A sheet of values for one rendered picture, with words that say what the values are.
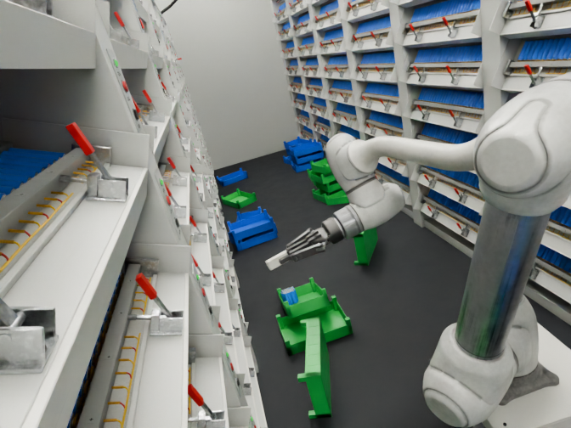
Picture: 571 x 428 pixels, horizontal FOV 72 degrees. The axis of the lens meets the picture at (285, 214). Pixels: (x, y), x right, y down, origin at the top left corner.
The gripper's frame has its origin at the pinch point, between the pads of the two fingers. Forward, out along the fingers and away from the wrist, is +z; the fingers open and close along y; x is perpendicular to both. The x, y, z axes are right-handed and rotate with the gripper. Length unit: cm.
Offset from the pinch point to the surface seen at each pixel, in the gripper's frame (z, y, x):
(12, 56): 7, -67, 63
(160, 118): 10, 13, 49
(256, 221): 7, 168, -56
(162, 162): 18.2, 28.8, 35.8
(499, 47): -105, 31, 16
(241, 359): 25.9, 1.4, -26.4
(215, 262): 21.8, 30.0, -5.1
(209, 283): 17.2, -13.3, 11.1
